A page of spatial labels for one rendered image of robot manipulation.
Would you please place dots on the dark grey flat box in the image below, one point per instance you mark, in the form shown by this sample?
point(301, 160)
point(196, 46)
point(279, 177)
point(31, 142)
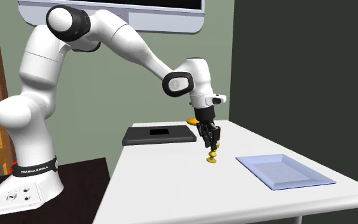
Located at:
point(178, 135)

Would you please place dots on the dark robot stand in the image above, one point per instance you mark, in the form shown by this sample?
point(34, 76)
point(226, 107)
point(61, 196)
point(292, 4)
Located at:
point(82, 192)

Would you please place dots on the pale blue rectangular tray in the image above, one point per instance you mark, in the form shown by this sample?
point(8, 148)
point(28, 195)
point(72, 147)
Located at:
point(282, 172)

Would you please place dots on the white table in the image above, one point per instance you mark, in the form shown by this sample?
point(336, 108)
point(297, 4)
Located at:
point(166, 186)

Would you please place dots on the white-framed wall screen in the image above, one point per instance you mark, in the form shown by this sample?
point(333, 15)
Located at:
point(166, 21)

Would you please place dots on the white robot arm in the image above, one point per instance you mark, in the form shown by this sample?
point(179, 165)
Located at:
point(36, 68)

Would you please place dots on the yellow knobbed tool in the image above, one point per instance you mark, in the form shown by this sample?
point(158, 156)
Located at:
point(211, 160)

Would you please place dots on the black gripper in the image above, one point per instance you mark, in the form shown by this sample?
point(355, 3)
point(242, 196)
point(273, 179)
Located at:
point(204, 114)

